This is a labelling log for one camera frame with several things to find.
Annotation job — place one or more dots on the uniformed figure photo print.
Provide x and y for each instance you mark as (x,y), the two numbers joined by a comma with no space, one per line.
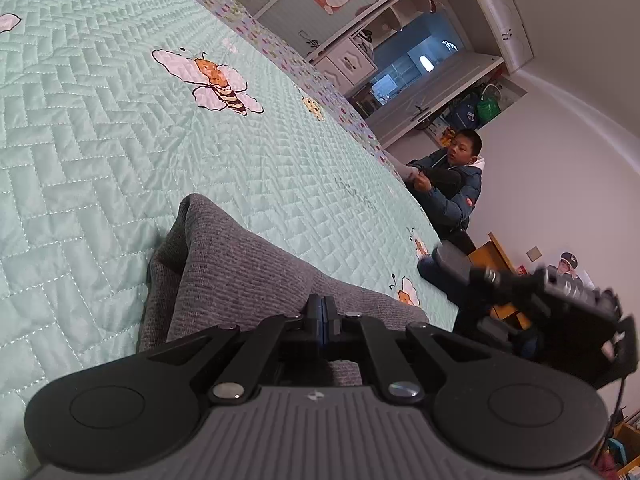
(570,270)

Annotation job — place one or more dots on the white upper cabinet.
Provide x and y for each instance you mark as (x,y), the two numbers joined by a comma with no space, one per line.
(500,15)

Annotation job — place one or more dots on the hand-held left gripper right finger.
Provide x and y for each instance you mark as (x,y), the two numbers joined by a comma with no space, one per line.
(330,317)

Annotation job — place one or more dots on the grey sweater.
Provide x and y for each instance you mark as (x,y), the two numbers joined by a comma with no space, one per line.
(225,260)

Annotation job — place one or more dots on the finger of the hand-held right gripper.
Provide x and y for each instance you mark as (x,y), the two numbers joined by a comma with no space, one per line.
(457,260)
(495,332)

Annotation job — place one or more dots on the green quilted bee bedspread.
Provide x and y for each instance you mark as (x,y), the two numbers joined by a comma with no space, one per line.
(125,110)

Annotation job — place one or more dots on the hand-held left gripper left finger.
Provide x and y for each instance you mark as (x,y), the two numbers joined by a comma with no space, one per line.
(315,317)

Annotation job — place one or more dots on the blue bag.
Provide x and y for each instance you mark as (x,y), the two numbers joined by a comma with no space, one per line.
(464,112)

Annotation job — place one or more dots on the wall switch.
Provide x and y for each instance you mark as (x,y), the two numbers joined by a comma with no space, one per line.
(534,254)

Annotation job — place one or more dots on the white drawer cabinet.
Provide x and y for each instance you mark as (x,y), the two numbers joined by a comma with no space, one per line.
(345,62)

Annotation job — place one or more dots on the green bag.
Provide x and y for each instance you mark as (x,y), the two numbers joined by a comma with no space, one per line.
(488,108)

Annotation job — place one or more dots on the white door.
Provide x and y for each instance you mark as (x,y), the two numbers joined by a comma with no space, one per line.
(440,95)

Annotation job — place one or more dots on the wooden desk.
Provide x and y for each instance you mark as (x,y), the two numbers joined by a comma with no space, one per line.
(500,260)

